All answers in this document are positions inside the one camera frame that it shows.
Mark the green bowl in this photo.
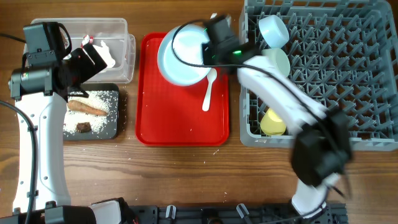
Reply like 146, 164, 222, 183
261, 48, 290, 77

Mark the yellow plastic cup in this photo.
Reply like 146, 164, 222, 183
260, 108, 286, 136

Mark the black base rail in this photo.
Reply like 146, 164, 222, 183
130, 203, 349, 224

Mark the white rice pile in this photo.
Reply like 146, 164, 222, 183
63, 90, 119, 138

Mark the red serving tray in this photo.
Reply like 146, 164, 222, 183
136, 32, 229, 146

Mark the clear plastic bin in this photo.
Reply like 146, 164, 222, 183
32, 17, 136, 83

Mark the small light blue bowl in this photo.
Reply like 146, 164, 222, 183
258, 15, 290, 48

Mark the brown carrot-like food piece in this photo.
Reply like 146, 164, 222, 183
67, 100, 108, 116

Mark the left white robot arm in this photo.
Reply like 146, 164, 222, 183
1, 22, 137, 223

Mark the large light blue plate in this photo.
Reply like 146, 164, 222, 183
157, 24, 210, 86

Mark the grey dishwasher rack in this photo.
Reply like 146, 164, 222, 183
239, 0, 397, 151

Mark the white napkin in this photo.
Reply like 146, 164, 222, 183
91, 40, 116, 68

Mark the white plastic spoon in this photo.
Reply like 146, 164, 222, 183
202, 68, 217, 111

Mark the brown food scrap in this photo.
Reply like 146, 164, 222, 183
76, 122, 91, 133

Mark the black tray bin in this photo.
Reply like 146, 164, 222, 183
63, 83, 119, 141

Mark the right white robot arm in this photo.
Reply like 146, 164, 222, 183
202, 16, 353, 218

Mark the red snack wrapper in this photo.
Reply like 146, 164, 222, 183
81, 35, 94, 48

